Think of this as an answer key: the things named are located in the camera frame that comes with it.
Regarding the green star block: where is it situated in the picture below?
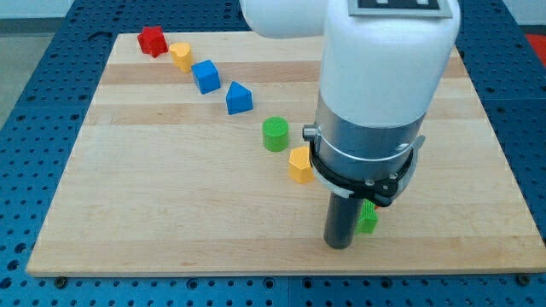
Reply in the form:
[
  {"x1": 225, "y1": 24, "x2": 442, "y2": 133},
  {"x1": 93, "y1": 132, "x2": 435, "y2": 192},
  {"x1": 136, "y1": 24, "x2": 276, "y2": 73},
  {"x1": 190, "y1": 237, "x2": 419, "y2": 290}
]
[{"x1": 356, "y1": 200, "x2": 379, "y2": 235}]

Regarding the yellow heart block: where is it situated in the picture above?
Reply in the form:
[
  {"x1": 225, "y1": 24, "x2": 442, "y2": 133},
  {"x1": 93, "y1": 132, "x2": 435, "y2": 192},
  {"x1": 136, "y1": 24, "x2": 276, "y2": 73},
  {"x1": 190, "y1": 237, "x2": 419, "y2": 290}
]
[{"x1": 169, "y1": 42, "x2": 193, "y2": 72}]

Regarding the blue cube block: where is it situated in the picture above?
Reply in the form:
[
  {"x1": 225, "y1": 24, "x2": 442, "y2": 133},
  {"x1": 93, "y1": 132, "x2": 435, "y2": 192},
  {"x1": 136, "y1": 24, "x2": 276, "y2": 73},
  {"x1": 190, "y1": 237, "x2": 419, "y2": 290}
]
[{"x1": 191, "y1": 60, "x2": 221, "y2": 95}]

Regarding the yellow pentagon block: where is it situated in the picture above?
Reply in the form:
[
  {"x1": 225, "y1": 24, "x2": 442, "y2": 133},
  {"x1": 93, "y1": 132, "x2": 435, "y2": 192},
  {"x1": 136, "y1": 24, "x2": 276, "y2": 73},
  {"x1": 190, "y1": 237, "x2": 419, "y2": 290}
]
[{"x1": 288, "y1": 147, "x2": 315, "y2": 184}]

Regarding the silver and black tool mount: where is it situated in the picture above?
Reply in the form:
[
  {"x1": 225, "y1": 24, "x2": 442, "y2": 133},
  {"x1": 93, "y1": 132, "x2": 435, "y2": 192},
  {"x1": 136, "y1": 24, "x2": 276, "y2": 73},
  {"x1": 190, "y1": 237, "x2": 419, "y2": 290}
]
[{"x1": 302, "y1": 98, "x2": 425, "y2": 207}]

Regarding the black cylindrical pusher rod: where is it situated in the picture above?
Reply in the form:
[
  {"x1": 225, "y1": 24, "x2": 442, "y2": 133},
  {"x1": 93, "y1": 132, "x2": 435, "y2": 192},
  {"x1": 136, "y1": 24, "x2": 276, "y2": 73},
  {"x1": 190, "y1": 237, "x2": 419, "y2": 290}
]
[{"x1": 323, "y1": 193, "x2": 363, "y2": 249}]

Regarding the blue triangular prism block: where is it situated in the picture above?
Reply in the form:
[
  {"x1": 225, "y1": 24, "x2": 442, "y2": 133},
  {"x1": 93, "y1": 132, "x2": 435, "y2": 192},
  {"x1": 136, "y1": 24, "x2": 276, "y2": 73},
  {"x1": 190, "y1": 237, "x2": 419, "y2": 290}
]
[{"x1": 226, "y1": 81, "x2": 253, "y2": 115}]

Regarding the wooden board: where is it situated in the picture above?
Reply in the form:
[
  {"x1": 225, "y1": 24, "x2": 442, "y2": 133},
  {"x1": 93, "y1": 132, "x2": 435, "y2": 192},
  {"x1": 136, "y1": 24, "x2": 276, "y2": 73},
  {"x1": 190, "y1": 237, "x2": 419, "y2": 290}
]
[{"x1": 26, "y1": 32, "x2": 545, "y2": 277}]

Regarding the fiducial marker tag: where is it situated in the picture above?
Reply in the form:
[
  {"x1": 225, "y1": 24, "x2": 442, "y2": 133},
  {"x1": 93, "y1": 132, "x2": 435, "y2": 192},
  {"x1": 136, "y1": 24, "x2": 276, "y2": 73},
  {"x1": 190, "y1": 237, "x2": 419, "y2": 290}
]
[{"x1": 347, "y1": 0, "x2": 452, "y2": 19}]

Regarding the red star block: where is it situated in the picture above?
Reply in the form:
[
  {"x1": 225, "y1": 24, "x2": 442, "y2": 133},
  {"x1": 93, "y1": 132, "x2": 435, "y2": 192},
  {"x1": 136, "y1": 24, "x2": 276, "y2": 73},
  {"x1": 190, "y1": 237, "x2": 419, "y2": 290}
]
[{"x1": 137, "y1": 26, "x2": 168, "y2": 58}]

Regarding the green cylinder block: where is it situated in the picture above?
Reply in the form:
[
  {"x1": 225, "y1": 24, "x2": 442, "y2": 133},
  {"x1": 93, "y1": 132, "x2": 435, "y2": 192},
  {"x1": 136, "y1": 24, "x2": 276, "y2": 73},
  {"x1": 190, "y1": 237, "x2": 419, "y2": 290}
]
[{"x1": 262, "y1": 117, "x2": 289, "y2": 152}]

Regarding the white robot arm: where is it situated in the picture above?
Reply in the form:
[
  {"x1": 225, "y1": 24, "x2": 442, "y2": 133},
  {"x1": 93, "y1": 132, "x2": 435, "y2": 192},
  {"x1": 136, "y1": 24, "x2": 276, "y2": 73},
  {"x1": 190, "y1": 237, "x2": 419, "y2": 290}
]
[{"x1": 241, "y1": 0, "x2": 461, "y2": 249}]

